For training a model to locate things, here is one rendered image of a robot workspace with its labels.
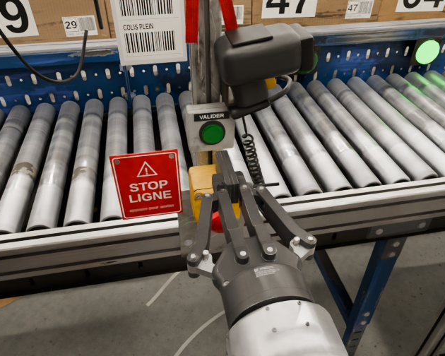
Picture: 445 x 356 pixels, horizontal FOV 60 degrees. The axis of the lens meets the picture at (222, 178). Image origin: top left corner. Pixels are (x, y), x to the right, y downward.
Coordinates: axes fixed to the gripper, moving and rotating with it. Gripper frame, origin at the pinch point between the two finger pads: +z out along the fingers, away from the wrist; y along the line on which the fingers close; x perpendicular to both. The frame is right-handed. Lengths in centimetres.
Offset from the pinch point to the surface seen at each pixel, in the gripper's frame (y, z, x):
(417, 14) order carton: -74, 73, 5
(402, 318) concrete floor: -70, 27, 95
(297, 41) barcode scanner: -9.9, 7.1, -13.4
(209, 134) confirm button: 0.5, 9.6, -0.1
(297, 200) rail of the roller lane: -17.2, 15.7, 20.5
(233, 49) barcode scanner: -2.2, 7.4, -12.8
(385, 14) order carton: -63, 73, 4
